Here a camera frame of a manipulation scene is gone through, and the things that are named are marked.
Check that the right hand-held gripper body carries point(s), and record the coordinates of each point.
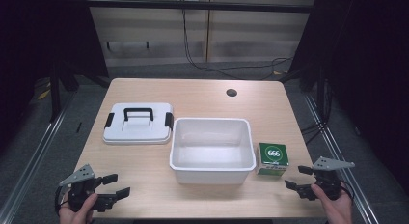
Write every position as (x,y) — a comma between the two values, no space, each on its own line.
(328,179)

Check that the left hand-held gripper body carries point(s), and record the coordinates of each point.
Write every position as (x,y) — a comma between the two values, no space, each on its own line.
(79,185)

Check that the green and white box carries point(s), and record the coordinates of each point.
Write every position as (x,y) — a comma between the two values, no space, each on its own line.
(273,154)

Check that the white plastic storage bin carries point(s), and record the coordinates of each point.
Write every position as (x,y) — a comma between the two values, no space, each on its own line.
(212,153)

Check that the person's left hand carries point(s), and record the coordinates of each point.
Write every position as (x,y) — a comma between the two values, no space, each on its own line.
(75,217)

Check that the person's right hand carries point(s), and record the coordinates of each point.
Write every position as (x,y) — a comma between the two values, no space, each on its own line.
(337,211)

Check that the small black stick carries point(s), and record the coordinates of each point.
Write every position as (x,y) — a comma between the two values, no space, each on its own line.
(78,127)

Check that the yellow floor tape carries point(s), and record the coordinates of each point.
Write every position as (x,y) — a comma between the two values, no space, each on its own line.
(43,94)

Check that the black metal stand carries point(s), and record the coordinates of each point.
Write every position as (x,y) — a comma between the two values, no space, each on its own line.
(55,89)

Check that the dark curtain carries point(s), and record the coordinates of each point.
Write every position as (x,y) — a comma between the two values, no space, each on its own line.
(45,34)
(369,56)

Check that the black horizontal bar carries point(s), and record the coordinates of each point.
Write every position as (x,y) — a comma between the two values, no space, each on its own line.
(199,5)

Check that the aluminium floor rail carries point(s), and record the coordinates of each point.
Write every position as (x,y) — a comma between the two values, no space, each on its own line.
(32,156)
(334,146)

